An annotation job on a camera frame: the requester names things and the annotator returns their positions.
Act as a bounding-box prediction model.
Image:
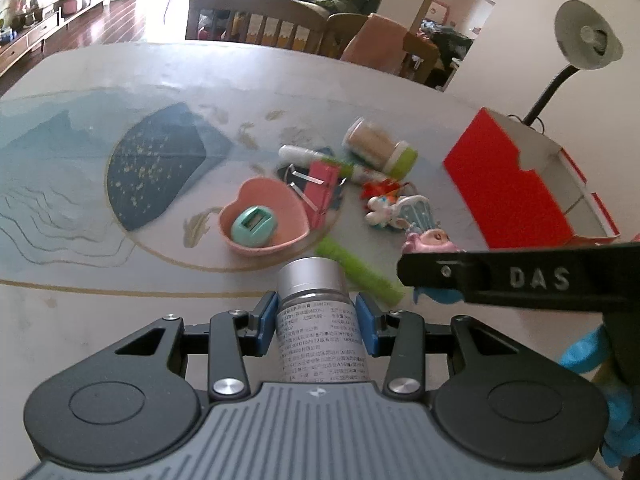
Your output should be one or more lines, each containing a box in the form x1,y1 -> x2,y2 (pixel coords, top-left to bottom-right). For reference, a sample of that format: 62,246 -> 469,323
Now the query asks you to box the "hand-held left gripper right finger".
354,294 -> 538,403

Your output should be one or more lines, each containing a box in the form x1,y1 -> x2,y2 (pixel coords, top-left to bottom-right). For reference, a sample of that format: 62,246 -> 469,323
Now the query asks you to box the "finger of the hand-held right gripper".
396,249 -> 483,292

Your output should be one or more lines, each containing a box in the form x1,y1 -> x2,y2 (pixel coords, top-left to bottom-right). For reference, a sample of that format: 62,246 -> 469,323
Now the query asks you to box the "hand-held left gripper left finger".
102,291 -> 280,402

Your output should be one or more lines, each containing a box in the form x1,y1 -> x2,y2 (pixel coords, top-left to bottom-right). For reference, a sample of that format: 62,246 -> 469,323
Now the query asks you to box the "pink-haired doll figurine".
402,227 -> 468,307

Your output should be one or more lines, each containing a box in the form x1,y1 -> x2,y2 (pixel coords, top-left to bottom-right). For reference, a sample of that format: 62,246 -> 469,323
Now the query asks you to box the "silver cap white label bottle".
275,257 -> 372,386

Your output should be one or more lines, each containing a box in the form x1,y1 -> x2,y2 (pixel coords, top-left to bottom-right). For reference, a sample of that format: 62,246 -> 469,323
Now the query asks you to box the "lime green tube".
315,236 -> 405,305

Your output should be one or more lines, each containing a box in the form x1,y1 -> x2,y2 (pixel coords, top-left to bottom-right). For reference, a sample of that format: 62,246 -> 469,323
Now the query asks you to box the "teal fan-shaped figurine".
392,194 -> 442,234

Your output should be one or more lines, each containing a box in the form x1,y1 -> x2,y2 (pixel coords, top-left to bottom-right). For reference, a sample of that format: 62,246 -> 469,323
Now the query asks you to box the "white rabbit keychain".
366,195 -> 402,229

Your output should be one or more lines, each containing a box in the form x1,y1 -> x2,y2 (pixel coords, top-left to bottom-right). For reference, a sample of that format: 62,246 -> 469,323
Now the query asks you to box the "teal egg-shaped digital device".
231,206 -> 279,249

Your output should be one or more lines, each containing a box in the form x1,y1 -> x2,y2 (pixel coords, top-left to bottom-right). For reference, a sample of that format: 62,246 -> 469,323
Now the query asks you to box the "red cardboard box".
442,106 -> 622,251

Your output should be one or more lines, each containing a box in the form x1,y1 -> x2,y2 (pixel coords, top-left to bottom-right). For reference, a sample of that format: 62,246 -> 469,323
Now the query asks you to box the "pink heart-shaped bowl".
218,177 -> 311,258

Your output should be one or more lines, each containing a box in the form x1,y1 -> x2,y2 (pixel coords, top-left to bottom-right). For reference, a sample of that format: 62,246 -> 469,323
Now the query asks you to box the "person's right hand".
559,327 -> 640,468

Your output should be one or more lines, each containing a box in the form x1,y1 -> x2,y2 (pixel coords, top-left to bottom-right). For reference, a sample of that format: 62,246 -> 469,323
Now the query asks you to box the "small red toy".
361,180 -> 402,202

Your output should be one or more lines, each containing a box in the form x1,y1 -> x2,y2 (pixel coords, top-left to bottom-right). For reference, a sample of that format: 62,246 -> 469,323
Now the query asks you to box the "red clip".
287,160 -> 342,231

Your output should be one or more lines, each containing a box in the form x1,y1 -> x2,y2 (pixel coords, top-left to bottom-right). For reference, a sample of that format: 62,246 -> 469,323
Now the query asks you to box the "clear jar green lid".
344,117 -> 418,179

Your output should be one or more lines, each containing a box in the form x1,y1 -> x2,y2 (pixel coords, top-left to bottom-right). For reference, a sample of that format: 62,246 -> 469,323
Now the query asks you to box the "white and green tube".
278,144 -> 396,189

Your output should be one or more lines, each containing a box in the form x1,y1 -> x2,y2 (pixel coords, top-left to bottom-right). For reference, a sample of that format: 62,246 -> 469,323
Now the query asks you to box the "wooden dining chair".
185,0 -> 329,58
325,12 -> 442,87

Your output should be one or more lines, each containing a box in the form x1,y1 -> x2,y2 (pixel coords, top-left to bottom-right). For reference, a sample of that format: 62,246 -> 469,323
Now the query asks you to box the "white desk lamp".
522,0 -> 624,128

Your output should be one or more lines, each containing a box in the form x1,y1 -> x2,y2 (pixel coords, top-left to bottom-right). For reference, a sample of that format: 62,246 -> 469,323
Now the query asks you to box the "wooden sideboard cabinet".
0,0 -> 111,77

